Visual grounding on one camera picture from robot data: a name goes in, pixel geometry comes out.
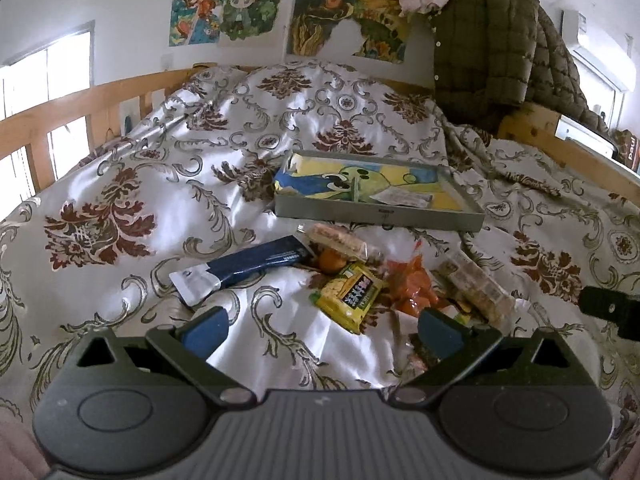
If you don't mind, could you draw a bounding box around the window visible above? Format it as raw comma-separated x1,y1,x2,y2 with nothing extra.
0,20,96,196

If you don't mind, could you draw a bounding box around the small orange tangerine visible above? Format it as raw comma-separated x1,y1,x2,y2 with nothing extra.
316,249,348,276

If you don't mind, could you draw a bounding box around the long dark blue snack packet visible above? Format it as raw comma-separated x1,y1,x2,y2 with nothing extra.
169,236,313,307

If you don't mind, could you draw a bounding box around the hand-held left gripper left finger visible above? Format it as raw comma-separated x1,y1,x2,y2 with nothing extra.
70,306,258,406

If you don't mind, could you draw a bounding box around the wooden bed frame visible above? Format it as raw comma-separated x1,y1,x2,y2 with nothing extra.
0,62,640,196

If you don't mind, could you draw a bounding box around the small white sachet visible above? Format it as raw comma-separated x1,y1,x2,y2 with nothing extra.
372,189,432,208

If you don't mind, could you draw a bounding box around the orange candy bag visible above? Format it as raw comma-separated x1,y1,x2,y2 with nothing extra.
385,255,451,318

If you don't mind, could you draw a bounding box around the grey metal tray box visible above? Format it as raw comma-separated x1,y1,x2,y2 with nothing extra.
272,150,487,233

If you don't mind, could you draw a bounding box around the cartoon paper tray liner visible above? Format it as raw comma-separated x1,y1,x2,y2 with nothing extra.
275,154,466,211

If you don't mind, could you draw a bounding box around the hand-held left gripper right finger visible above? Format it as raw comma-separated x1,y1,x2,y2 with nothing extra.
390,308,576,406

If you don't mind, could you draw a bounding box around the clear pack of nougat bars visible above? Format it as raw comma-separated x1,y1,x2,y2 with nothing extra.
442,250,516,326

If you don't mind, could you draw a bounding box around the olive quilted jacket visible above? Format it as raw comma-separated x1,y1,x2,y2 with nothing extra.
427,0,616,133

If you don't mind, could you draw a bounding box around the white box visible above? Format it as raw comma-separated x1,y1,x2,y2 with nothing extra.
556,114,617,157

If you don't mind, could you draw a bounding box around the clear pack of pink biscuits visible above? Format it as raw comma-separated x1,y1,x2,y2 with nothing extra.
299,224,383,263

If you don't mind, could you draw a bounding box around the gold candy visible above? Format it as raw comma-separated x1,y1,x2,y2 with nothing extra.
450,300,476,326

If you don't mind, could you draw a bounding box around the white floral satin blanket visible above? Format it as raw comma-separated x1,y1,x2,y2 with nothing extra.
0,60,640,461

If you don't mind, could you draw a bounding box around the blond figure wall poster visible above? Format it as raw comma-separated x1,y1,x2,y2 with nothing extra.
220,0,284,43

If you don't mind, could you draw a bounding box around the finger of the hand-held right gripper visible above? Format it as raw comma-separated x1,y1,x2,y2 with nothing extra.
579,286,640,322

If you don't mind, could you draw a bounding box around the yellow snack packet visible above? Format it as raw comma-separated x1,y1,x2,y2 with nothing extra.
312,260,385,336

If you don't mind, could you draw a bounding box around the white air conditioner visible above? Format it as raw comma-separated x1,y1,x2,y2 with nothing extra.
560,9,635,92

